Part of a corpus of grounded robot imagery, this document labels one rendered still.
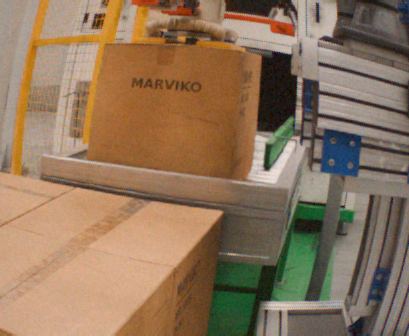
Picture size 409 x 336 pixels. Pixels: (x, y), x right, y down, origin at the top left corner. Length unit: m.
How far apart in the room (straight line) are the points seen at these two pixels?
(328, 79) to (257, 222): 0.69
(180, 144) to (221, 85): 0.19
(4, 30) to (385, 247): 1.98
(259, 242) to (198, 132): 0.32
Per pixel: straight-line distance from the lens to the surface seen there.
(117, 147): 2.13
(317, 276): 2.62
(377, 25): 1.45
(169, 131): 2.10
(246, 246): 2.03
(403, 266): 1.72
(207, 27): 2.16
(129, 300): 1.15
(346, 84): 1.43
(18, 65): 5.30
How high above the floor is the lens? 0.91
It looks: 8 degrees down
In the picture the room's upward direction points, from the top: 6 degrees clockwise
